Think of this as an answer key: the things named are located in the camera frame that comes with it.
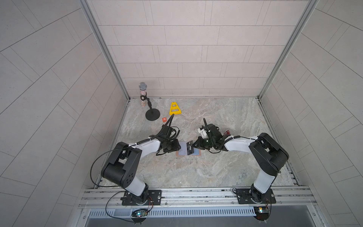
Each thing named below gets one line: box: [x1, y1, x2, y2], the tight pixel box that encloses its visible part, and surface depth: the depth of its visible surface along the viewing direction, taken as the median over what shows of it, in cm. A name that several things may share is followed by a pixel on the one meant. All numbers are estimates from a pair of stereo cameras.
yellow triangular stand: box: [169, 101, 182, 116], surface depth 111 cm
